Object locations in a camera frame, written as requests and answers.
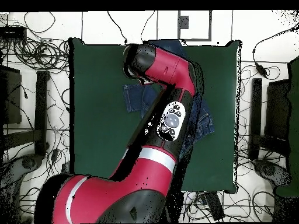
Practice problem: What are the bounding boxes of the large black case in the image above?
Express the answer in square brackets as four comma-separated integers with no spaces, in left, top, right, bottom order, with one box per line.
[0,65,22,125]

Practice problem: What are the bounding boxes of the dark green table cloth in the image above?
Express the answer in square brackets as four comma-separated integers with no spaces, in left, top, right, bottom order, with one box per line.
[68,37,241,194]

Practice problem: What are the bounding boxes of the blue denim jeans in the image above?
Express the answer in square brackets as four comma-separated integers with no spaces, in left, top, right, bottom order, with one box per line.
[122,38,215,160]

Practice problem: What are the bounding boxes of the coil of black cables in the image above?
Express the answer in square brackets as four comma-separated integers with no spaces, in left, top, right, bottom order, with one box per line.
[12,38,71,71]

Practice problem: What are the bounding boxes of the grey rectangular frame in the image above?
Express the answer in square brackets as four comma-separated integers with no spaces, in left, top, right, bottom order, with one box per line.
[177,10,213,42]

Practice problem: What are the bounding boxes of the black cable with plug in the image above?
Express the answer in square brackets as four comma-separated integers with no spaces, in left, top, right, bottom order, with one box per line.
[107,10,128,46]

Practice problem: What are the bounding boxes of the dark grey chair base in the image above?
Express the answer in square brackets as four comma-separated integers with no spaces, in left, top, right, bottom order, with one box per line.
[0,153,44,223]

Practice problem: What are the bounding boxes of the black flat box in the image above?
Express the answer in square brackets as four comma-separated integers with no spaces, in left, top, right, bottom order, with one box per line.
[0,26,27,40]

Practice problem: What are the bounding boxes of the black power strip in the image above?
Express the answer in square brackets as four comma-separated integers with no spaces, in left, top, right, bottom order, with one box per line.
[204,191,225,221]

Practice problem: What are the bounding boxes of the black power adapter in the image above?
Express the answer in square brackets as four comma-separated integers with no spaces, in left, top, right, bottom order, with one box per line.
[255,62,268,77]

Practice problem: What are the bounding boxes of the black stand bar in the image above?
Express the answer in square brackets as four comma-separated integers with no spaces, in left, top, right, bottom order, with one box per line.
[265,79,291,141]
[34,70,50,156]
[251,78,263,138]

